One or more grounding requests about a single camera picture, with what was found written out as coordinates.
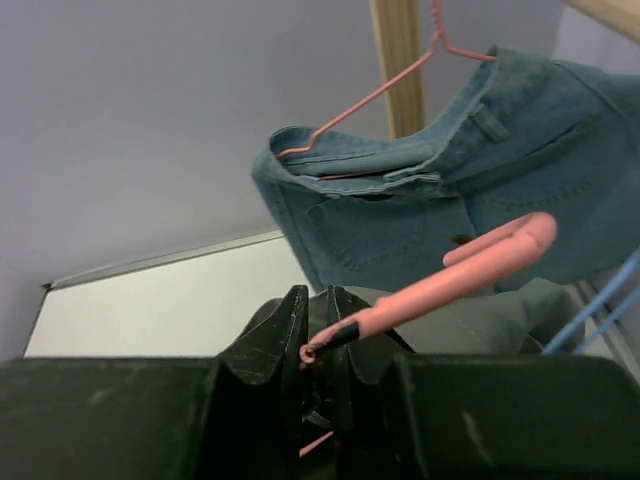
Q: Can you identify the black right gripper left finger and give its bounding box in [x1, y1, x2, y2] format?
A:
[1, 286, 308, 479]

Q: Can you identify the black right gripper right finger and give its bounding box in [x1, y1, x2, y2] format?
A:
[325, 284, 640, 480]

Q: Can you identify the grey pleated skirt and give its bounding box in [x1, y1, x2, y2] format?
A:
[239, 277, 589, 356]

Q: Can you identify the pink wire hanger front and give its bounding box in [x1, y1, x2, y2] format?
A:
[298, 211, 559, 459]

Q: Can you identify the pink wire hanger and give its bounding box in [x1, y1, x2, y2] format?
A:
[276, 0, 497, 160]
[298, 211, 559, 459]

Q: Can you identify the blue wire hanger front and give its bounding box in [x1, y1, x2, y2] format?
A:
[573, 287, 639, 355]

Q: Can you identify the blue wire hanger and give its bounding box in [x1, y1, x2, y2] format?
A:
[573, 287, 639, 355]
[541, 249, 639, 355]

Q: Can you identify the blue denim skirt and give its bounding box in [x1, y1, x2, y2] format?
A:
[252, 46, 639, 292]

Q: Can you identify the wooden clothes rack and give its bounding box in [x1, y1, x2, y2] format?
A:
[370, 1, 639, 138]

